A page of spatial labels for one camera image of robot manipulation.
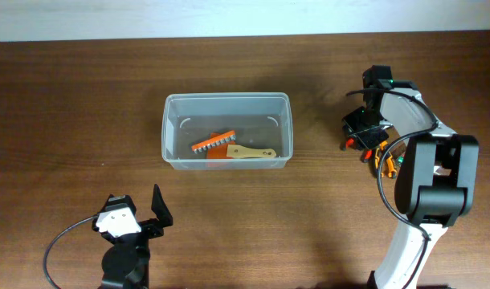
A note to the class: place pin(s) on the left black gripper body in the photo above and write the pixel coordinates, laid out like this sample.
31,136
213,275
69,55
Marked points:
151,229

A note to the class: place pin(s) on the orange black long-nose pliers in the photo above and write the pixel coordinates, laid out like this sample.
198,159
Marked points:
384,161

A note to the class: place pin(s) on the clear plastic container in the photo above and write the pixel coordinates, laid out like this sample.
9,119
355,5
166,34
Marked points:
260,120

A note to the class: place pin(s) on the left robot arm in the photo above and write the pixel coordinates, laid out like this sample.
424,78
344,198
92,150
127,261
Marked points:
126,263

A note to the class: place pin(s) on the small red-handled cutters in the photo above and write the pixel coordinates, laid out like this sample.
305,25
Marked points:
354,143

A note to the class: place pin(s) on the orange scraper wooden handle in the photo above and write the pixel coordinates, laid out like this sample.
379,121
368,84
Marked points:
229,149

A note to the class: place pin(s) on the left white camera box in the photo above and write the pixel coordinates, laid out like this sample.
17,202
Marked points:
118,222

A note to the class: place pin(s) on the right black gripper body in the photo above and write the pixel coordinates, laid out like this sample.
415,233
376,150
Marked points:
363,126

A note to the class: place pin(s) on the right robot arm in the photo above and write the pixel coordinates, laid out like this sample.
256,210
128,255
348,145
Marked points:
425,171

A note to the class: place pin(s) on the orange bit holder strip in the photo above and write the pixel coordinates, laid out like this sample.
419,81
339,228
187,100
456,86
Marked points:
215,141

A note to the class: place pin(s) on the clear bag of batteries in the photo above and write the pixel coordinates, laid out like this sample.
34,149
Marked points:
398,153

